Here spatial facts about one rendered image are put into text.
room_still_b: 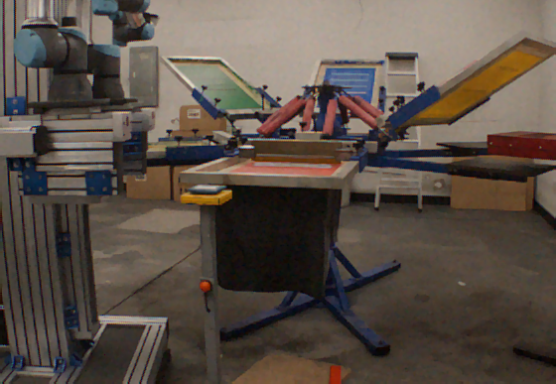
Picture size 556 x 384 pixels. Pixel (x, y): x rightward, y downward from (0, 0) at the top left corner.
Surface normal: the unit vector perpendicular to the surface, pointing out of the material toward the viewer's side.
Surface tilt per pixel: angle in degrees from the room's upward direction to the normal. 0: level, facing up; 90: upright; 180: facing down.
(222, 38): 90
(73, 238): 90
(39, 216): 90
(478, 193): 75
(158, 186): 90
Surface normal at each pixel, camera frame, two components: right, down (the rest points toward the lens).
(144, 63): -0.24, 0.14
